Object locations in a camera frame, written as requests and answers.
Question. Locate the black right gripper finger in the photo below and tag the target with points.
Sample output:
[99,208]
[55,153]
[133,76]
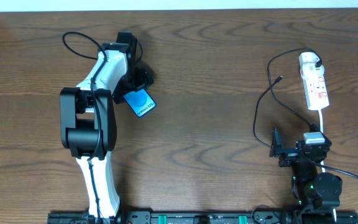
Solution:
[314,128]
[276,139]

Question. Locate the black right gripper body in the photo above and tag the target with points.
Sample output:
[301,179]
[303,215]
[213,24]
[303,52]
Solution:
[286,154]

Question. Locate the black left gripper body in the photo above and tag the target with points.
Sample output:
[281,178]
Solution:
[140,83]

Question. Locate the blue Galaxy smartphone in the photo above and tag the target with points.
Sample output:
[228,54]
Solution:
[140,102]

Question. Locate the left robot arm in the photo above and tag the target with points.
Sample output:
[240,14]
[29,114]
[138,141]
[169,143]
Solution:
[88,122]

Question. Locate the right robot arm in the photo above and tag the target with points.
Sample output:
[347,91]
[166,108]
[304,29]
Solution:
[317,192]

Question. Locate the white charger adapter plug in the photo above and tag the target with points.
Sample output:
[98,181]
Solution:
[308,57]

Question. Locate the white power strip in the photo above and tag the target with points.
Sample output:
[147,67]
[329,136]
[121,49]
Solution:
[315,88]

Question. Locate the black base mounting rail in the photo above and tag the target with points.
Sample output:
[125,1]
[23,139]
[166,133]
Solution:
[145,217]

